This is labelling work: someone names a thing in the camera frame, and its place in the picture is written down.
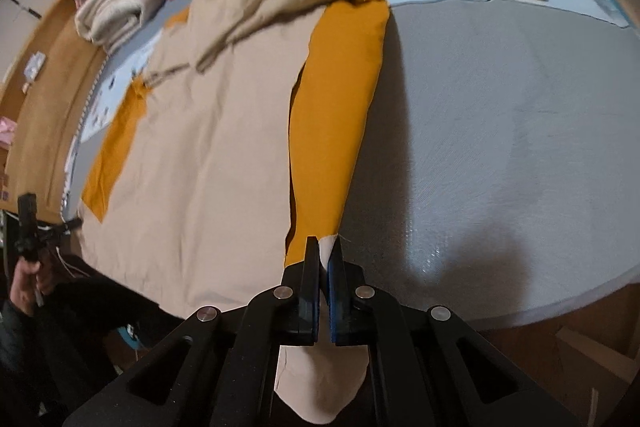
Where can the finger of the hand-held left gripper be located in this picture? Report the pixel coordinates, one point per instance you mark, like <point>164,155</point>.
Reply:
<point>27,209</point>
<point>65,226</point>

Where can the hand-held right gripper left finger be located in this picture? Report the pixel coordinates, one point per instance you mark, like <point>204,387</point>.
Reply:
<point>312,302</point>

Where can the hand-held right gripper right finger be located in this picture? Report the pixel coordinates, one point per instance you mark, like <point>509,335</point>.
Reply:
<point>337,302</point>

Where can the beige and mustard jacket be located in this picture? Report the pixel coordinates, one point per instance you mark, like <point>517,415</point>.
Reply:
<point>210,157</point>

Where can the person's left forearm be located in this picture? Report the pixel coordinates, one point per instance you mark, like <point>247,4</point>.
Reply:
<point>11,337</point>

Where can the person's left hand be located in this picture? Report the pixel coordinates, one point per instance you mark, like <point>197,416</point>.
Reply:
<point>24,281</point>

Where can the pink cloth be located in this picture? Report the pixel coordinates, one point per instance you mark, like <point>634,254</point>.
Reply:
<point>6,131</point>

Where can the person's dark pants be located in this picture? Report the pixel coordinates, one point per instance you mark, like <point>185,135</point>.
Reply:
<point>100,307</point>

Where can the wooden headboard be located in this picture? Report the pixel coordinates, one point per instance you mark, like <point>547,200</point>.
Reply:
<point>45,107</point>

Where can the white crumpled paper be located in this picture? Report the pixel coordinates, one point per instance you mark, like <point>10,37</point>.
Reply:
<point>35,64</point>

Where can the folded white quilt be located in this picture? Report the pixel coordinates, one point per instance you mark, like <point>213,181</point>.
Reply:
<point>115,7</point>

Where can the grey bed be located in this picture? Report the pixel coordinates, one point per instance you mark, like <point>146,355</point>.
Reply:
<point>500,132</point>

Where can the cardboard box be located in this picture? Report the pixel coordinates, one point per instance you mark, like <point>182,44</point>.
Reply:
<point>592,357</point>

